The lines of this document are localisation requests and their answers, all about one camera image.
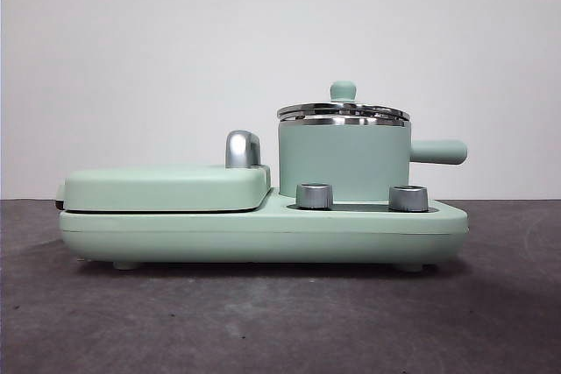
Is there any green steamer pot with handle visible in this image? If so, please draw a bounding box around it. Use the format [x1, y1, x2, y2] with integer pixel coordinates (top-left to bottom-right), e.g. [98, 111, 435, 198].
[277, 114, 469, 201]

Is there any green grill lid chrome handle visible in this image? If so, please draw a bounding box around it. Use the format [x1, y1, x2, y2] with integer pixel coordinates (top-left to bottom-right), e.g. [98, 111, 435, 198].
[55, 129, 273, 213]

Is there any glass pot lid green knob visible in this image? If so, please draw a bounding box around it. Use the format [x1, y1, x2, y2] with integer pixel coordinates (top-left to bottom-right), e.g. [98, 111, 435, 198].
[277, 80, 412, 124]

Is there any silver control knob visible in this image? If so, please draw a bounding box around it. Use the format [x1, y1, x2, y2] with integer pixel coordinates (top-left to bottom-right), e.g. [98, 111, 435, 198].
[388, 184, 430, 212]
[295, 181, 335, 209]

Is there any green breakfast machine base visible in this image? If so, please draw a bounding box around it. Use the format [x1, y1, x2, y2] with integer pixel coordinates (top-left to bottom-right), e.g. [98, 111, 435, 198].
[59, 185, 470, 272]

